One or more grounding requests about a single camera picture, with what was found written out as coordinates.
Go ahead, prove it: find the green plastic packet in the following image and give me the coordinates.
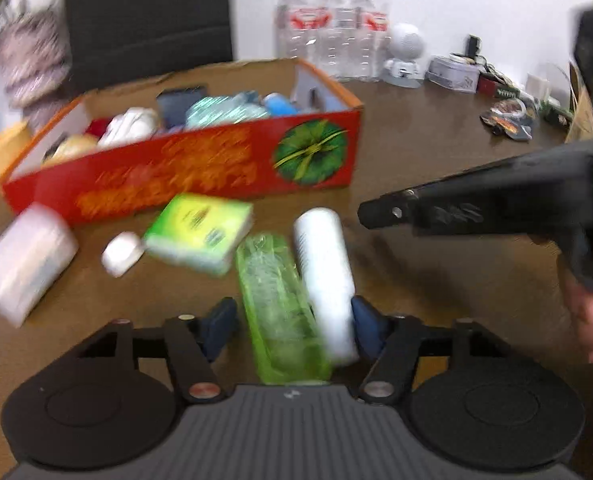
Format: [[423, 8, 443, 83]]
[[236, 233, 331, 385]]

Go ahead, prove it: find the blue white spray can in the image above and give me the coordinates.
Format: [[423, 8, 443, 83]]
[[293, 207, 359, 366]]

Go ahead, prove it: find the yellow white plush toy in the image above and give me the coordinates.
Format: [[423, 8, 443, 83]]
[[42, 133, 98, 167]]

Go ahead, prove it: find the snack wrapper pile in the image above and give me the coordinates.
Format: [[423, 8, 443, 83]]
[[480, 98, 573, 142]]

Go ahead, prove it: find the green yellow tissue pack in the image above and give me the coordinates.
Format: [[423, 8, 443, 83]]
[[142, 194, 253, 276]]

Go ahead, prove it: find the small white case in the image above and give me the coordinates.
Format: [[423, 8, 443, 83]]
[[101, 232, 144, 278]]

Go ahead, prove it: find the round white tin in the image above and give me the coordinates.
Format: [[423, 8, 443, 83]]
[[425, 56, 481, 93]]

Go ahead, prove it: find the red cardboard box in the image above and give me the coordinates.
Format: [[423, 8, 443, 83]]
[[0, 58, 363, 224]]

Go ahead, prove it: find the white tissue pack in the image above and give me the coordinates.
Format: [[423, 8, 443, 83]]
[[0, 204, 78, 327]]

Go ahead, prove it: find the teal wrapped packet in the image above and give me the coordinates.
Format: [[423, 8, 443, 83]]
[[185, 91, 270, 130]]

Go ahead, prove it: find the white astronaut figurine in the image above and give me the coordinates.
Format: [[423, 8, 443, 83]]
[[381, 23, 426, 89]]

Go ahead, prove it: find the dark blue box item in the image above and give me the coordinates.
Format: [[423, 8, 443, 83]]
[[156, 84, 208, 129]]

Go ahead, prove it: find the clear water bottle right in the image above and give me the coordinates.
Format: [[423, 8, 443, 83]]
[[352, 0, 390, 80]]

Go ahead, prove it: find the clear water bottle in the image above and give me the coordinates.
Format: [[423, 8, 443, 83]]
[[275, 0, 317, 62], [352, 0, 390, 80], [317, 0, 357, 80]]

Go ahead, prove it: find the clear water bottle middle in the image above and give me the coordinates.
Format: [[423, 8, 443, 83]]
[[317, 0, 357, 80]]

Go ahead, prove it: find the clear water bottle left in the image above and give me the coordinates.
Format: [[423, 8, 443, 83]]
[[275, 0, 317, 62]]

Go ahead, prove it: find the black paper bag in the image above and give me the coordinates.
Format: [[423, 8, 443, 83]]
[[64, 0, 234, 93]]

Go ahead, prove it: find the patterned flower vase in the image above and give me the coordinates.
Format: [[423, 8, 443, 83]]
[[0, 9, 71, 132]]

